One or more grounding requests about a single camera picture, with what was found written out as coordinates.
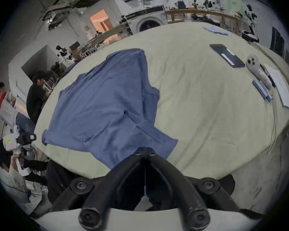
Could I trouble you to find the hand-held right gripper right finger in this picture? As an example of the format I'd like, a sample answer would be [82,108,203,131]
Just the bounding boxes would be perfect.
[144,148,242,231]

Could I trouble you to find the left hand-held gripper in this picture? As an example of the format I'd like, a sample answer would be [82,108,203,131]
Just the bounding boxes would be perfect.
[3,126,37,177]

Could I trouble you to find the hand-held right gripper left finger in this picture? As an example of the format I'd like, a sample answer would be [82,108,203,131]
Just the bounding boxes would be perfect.
[52,148,145,231]

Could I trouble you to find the blue shirt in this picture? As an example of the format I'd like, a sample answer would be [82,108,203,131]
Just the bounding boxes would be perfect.
[41,48,179,170]

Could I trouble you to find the person's left forearm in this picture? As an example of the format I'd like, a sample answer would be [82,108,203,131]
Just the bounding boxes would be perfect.
[23,159,50,171]

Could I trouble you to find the person's left hand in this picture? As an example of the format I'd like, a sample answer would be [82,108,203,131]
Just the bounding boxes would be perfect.
[10,154,24,175]

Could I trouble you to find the person's legs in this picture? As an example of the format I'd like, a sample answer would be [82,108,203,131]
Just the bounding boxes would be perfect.
[46,159,236,205]

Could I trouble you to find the bed with pale green sheet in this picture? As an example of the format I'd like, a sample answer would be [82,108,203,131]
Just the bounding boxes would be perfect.
[34,22,289,180]

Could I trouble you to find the blue striped pack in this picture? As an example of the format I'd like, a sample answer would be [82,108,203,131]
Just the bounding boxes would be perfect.
[252,79,273,102]

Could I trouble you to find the dark phone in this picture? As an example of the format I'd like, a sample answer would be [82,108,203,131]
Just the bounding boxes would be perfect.
[210,44,245,68]

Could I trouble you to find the white hand controller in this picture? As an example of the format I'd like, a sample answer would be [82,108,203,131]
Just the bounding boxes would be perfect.
[246,54,272,90]

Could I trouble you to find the white notebook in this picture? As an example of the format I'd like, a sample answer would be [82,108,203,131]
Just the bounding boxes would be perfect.
[263,64,289,112]

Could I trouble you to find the light blue card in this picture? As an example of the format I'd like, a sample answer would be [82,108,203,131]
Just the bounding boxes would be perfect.
[203,27,229,36]

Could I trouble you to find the white washing machine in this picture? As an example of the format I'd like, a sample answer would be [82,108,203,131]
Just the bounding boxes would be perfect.
[125,5,168,34]

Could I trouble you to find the long wooden table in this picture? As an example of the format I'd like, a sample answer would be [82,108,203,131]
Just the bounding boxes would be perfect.
[165,9,242,34]

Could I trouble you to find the white humanoid robot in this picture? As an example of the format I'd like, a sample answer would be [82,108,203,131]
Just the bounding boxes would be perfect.
[241,4,260,43]

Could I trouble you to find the white cable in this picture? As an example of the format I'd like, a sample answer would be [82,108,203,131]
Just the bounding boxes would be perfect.
[267,88,278,155]

